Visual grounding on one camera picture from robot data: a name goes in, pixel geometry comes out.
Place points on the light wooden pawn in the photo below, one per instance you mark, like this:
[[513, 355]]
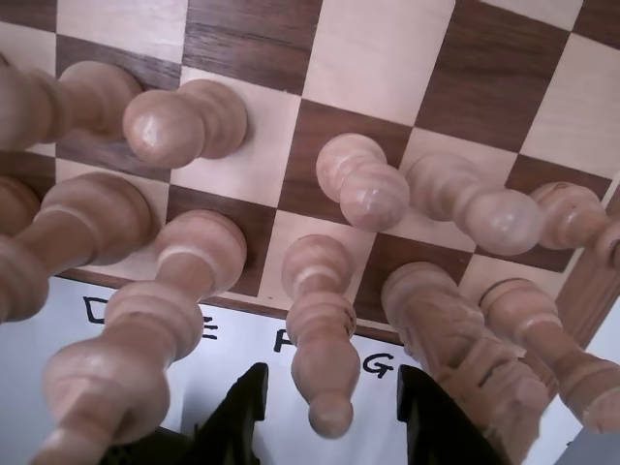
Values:
[[194, 121], [484, 213], [92, 97], [368, 194], [567, 213]]

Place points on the white paper strip with letters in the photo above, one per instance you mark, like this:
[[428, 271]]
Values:
[[242, 339]]

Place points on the wooden chessboard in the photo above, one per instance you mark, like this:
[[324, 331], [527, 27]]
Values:
[[368, 63]]

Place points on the light wooden knight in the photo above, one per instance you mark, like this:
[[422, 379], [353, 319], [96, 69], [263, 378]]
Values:
[[460, 349]]

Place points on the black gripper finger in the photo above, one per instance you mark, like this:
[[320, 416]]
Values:
[[436, 431], [232, 426]]

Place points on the light wooden bishop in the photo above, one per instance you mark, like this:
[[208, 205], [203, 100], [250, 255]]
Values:
[[319, 339], [17, 203]]

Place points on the light wooden rook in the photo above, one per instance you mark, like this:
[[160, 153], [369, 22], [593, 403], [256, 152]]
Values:
[[557, 349]]

